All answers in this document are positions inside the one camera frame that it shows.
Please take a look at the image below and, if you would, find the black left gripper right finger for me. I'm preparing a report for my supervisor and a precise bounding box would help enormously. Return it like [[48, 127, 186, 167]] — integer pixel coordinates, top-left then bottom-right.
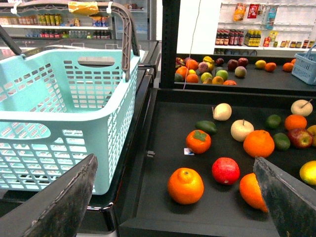
[[253, 158, 316, 237]]

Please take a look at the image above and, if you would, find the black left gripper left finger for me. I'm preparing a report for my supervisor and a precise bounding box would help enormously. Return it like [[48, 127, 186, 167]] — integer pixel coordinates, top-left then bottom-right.
[[0, 154, 98, 237]]

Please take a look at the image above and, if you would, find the yellow lemon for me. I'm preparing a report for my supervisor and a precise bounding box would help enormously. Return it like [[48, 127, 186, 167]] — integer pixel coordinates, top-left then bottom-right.
[[299, 160, 316, 186]]

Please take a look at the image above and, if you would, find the mint green shopping basket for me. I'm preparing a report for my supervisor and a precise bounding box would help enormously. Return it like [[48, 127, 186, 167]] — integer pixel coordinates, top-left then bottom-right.
[[0, 49, 140, 195]]

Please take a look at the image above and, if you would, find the grey basket handle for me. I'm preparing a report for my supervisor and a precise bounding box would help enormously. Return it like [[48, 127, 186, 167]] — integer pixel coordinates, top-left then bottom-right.
[[0, 0, 140, 82]]

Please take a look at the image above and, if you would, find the black fruit tray shelf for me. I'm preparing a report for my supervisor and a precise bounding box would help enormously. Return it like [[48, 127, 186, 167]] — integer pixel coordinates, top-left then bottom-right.
[[118, 88, 316, 237]]

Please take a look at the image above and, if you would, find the orange behind right finger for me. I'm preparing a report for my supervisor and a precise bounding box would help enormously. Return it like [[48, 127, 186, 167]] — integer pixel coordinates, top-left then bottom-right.
[[239, 173, 268, 213]]

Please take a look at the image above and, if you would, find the green lime lower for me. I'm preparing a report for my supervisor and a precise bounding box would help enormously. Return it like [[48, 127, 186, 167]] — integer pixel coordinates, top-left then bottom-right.
[[273, 133, 291, 151]]

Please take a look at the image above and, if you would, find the green lime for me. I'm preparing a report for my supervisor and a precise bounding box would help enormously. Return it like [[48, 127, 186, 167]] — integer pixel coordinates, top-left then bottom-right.
[[273, 133, 291, 151], [265, 114, 282, 129]]

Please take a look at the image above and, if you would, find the red apple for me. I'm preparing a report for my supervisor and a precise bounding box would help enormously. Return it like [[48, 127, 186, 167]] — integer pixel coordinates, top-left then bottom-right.
[[287, 128, 313, 149]]

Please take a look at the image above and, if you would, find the large orange centre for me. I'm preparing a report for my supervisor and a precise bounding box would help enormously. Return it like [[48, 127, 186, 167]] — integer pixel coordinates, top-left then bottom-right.
[[243, 130, 275, 158]]

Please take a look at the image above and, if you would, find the large orange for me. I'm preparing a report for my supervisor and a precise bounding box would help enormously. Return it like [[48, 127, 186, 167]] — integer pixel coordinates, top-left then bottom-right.
[[167, 167, 204, 205], [243, 130, 275, 158]]

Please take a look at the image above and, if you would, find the red pomegranate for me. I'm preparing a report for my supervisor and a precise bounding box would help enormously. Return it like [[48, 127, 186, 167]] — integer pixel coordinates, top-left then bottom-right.
[[211, 157, 240, 185]]

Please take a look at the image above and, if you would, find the small orange upper right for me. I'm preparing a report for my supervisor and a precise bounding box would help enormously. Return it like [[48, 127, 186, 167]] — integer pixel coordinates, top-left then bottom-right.
[[284, 114, 307, 131]]

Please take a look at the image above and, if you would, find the green lime upper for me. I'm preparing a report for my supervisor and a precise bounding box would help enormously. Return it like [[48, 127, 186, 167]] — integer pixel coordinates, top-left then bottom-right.
[[265, 114, 282, 129]]

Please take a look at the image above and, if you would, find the white pear upper right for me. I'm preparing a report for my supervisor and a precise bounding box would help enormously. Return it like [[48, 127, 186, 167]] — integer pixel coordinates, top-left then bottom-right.
[[291, 99, 313, 117]]

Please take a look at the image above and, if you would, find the large orange front left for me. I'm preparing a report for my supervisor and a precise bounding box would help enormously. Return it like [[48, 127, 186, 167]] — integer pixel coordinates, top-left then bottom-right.
[[167, 167, 204, 205]]

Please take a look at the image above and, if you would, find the dark green avocado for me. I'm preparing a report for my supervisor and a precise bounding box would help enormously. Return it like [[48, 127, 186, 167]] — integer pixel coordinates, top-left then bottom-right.
[[195, 120, 217, 136]]

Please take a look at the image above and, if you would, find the orange persimmon with leaf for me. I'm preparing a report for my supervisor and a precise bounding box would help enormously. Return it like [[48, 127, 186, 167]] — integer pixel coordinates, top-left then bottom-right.
[[186, 129, 211, 154]]

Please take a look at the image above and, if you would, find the white pear left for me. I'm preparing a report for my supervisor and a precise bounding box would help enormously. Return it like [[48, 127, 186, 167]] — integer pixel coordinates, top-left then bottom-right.
[[212, 103, 232, 121]]

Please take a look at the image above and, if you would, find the small blue basket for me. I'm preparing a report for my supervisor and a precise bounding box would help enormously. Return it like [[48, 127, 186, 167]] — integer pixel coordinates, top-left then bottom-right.
[[291, 44, 316, 85]]

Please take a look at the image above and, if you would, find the yellow tape on handle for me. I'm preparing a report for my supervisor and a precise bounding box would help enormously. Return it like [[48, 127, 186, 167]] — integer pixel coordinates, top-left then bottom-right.
[[67, 1, 99, 16]]

